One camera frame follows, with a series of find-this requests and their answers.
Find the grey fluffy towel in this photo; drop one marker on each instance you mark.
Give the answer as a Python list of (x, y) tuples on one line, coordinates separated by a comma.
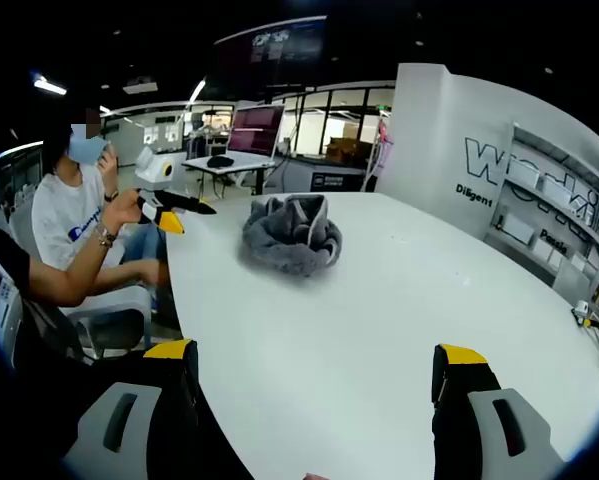
[(291, 240)]

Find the person's left hand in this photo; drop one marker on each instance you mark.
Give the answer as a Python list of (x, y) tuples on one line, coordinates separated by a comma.
[(121, 210)]

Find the person's right hand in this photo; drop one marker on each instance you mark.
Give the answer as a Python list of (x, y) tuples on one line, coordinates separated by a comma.
[(316, 477)]

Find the black object on desk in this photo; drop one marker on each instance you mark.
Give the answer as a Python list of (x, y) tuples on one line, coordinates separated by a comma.
[(220, 161)]

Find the white office desk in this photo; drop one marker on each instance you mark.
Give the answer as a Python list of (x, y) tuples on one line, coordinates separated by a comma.
[(234, 165)]

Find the ceiling projector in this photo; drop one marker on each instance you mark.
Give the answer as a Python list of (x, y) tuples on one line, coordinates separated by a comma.
[(140, 85)]

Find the white chair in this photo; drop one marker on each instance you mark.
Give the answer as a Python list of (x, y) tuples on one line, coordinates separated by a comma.
[(114, 305)]

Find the ceiling light strip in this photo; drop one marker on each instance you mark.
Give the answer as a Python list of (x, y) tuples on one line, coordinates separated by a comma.
[(50, 86)]

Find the grey cabinet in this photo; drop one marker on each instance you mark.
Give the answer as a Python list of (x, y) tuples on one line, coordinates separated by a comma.
[(324, 175)]

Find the white device with yellow plug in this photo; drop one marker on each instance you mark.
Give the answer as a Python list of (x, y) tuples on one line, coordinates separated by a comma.
[(581, 310)]

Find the person operator in black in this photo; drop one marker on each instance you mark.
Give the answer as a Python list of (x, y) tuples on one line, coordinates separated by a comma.
[(9, 255)]

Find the white worn chest device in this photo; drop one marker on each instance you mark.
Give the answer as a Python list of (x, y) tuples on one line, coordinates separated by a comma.
[(4, 315)]

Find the cardboard boxes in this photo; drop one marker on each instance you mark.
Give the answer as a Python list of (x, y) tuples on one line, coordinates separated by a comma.
[(348, 148)]

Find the grey metal shelf unit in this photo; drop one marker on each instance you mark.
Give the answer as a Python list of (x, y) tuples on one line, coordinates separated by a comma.
[(554, 210)]

